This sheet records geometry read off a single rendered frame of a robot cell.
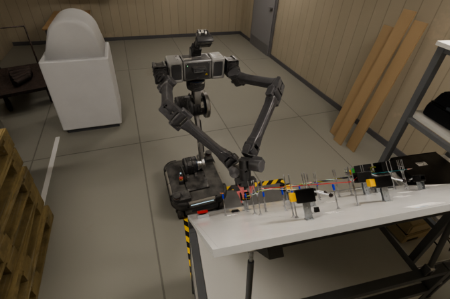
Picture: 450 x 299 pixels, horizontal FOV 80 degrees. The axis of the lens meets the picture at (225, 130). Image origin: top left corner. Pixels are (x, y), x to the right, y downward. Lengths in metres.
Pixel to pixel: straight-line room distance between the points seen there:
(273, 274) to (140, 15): 6.67
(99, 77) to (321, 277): 3.06
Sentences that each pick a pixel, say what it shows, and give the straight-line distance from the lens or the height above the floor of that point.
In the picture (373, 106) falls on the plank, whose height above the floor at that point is 0.64.
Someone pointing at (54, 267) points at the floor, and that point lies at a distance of 2.75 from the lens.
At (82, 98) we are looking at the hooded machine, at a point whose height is 0.50.
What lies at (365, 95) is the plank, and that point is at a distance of 3.70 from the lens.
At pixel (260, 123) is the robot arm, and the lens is 1.40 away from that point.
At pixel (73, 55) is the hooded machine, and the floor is 1.03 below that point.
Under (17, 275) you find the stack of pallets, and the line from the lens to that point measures 2.41.
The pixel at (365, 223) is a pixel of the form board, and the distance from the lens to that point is 0.79.
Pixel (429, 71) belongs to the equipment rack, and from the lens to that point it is 1.70.
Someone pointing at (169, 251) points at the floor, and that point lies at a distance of 2.55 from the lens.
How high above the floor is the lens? 2.19
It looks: 36 degrees down
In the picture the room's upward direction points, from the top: 4 degrees clockwise
